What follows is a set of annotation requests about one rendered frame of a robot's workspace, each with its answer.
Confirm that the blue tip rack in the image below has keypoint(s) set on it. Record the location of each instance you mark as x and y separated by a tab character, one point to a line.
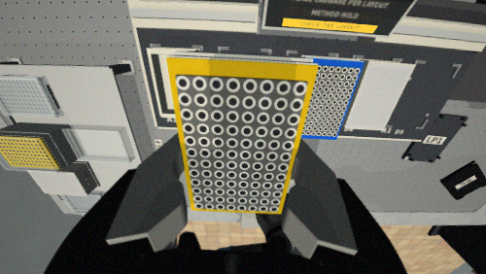
334	87

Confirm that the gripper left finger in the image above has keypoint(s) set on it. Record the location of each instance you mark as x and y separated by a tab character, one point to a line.
142	213

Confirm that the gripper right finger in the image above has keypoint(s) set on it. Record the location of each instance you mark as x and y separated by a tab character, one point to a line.
328	223

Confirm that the grey flat shelf table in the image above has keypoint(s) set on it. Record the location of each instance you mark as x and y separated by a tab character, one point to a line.
88	95

